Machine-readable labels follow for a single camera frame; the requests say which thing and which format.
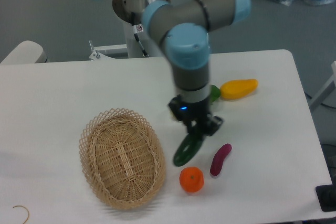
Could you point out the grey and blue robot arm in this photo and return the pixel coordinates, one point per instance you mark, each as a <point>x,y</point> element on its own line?
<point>181,33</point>

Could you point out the green cucumber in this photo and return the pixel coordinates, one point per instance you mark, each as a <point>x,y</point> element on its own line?
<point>188,147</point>

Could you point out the purple sweet potato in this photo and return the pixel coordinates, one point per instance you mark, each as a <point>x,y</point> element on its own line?
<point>218,159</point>

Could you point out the green bok choy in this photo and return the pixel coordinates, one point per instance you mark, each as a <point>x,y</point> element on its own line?
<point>214,94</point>

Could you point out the white metal frame leg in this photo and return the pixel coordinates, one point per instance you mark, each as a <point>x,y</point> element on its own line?
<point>326,89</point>

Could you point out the yellow mango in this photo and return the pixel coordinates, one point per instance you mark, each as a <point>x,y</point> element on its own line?
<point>236,89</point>

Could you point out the black box at table edge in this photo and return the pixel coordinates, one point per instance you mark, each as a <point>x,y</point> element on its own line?
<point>326,197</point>

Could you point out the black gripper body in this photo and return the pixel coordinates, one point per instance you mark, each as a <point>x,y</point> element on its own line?
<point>199,112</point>

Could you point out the orange tangerine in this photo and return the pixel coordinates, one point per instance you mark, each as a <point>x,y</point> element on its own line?
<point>191,179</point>

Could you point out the woven wicker basket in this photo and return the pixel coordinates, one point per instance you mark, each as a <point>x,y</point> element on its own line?
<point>122,159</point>

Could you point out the white chair armrest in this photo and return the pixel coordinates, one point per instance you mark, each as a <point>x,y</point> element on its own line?
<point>26,52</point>

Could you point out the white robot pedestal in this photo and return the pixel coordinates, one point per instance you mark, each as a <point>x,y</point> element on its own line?
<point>137,42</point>

